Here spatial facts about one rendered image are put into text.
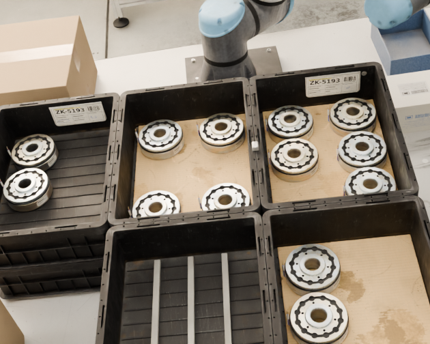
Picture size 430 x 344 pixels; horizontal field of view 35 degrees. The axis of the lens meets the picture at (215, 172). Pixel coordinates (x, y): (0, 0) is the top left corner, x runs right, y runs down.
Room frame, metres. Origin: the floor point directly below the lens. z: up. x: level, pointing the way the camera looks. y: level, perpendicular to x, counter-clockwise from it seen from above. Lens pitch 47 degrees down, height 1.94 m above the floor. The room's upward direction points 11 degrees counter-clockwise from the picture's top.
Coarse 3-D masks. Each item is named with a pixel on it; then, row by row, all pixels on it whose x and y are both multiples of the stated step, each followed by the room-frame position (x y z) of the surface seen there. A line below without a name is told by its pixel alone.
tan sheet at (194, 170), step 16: (192, 128) 1.20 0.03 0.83; (192, 144) 1.14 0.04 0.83; (144, 160) 1.12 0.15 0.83; (160, 160) 1.11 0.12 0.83; (176, 160) 1.10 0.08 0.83; (192, 160) 1.09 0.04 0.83; (208, 160) 1.08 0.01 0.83; (224, 160) 1.07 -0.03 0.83; (240, 160) 1.06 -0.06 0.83; (144, 176) 1.07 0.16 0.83; (160, 176) 1.06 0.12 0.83; (176, 176) 1.05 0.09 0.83; (192, 176) 1.04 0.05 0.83; (208, 176) 1.03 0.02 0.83; (224, 176) 1.03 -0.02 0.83; (240, 176) 1.02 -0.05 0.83; (144, 192) 1.02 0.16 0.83; (176, 192) 1.00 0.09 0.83; (192, 192) 1.00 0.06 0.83; (192, 208) 0.95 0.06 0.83
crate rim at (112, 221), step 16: (224, 80) 1.23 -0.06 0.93; (240, 80) 1.22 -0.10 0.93; (256, 160) 0.96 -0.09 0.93; (112, 176) 0.99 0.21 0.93; (256, 176) 0.92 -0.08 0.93; (112, 192) 0.95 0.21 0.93; (256, 192) 0.88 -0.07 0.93; (112, 208) 0.91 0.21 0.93; (224, 208) 0.85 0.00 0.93; (240, 208) 0.84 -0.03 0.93; (256, 208) 0.84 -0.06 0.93; (112, 224) 0.87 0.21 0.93; (128, 224) 0.86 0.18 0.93
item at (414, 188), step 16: (352, 64) 1.20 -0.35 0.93; (368, 64) 1.19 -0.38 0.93; (256, 80) 1.21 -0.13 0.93; (384, 80) 1.13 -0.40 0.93; (256, 96) 1.15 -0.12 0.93; (384, 96) 1.07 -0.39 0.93; (256, 112) 1.10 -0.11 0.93; (256, 128) 1.05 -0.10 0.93; (400, 128) 0.97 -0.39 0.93; (400, 144) 0.93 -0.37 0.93; (384, 192) 0.82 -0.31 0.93; (400, 192) 0.81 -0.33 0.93; (416, 192) 0.80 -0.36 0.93; (272, 208) 0.83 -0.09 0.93
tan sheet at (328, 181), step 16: (320, 112) 1.17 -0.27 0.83; (320, 128) 1.12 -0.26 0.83; (272, 144) 1.09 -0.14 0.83; (320, 144) 1.07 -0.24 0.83; (336, 144) 1.06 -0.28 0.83; (320, 160) 1.02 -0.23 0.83; (336, 160) 1.01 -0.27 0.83; (272, 176) 1.00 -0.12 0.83; (320, 176) 0.97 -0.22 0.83; (336, 176) 0.96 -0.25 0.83; (272, 192) 0.95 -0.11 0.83; (288, 192) 0.94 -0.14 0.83; (304, 192) 0.94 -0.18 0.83; (320, 192) 0.93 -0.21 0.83; (336, 192) 0.92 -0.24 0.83
